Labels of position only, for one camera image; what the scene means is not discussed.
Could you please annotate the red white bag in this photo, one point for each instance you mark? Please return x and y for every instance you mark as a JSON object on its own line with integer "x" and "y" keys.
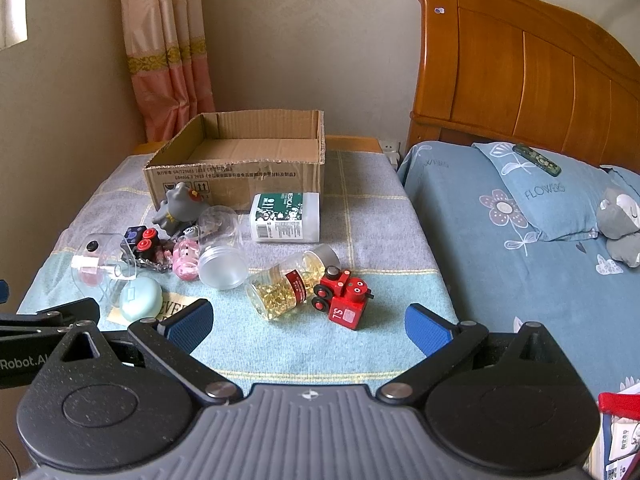
{"x": 615, "y": 452}

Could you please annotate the blue floral bed sheet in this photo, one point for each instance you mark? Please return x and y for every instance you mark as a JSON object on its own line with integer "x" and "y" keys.
{"x": 499, "y": 271}

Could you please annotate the white wall socket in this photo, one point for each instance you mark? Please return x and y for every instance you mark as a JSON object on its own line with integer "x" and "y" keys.
{"x": 391, "y": 149}

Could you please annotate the pink curtain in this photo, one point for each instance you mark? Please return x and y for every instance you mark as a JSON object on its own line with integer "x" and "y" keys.
{"x": 167, "y": 60}

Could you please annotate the blue floral pillow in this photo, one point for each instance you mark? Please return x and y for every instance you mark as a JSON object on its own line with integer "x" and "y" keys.
{"x": 560, "y": 208}

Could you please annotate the red wooden toy train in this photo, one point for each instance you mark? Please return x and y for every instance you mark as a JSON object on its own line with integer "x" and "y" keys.
{"x": 342, "y": 295}

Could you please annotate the cardboard box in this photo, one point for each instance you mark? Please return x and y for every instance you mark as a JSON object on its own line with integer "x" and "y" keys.
{"x": 229, "y": 157}

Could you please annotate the frosted clear plastic jar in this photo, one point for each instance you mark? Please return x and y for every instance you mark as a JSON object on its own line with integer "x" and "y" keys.
{"x": 222, "y": 263}

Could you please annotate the mint green oval case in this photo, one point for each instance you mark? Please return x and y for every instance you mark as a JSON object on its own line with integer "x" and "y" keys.
{"x": 140, "y": 298}

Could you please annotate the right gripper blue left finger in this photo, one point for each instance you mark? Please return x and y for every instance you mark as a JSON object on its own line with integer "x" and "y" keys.
{"x": 166, "y": 347}

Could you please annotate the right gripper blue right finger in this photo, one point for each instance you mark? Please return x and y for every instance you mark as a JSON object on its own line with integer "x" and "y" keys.
{"x": 445, "y": 346}

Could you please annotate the clear blister toy package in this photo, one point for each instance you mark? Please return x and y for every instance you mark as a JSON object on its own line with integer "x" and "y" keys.
{"x": 197, "y": 232}

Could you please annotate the grey cat figurine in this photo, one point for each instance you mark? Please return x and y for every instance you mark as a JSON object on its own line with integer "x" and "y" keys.
{"x": 180, "y": 209}

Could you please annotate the fish oil capsule bottle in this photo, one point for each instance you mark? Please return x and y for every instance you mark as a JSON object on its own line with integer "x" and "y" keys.
{"x": 288, "y": 284}

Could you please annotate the grey plush toy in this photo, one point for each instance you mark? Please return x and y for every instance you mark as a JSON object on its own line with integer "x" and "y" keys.
{"x": 618, "y": 221}

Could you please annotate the green remote control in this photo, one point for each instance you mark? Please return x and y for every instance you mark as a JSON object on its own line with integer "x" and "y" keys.
{"x": 537, "y": 159}

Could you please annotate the white cotton swab container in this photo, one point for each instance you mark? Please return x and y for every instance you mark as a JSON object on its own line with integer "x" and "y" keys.
{"x": 285, "y": 218}

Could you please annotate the black toy train red wheels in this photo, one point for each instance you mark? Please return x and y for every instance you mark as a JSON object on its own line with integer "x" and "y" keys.
{"x": 144, "y": 248}

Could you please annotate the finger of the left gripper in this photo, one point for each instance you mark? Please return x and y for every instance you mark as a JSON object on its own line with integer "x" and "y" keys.
{"x": 75, "y": 307}

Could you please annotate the wooden bed headboard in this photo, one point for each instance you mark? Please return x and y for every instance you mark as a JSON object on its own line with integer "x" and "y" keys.
{"x": 525, "y": 71}

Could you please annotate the pink round keychain toy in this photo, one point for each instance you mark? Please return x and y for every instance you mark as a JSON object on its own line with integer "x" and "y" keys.
{"x": 185, "y": 259}

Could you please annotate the grey checked table cloth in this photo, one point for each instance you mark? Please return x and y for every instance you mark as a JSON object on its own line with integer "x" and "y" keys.
{"x": 369, "y": 222}

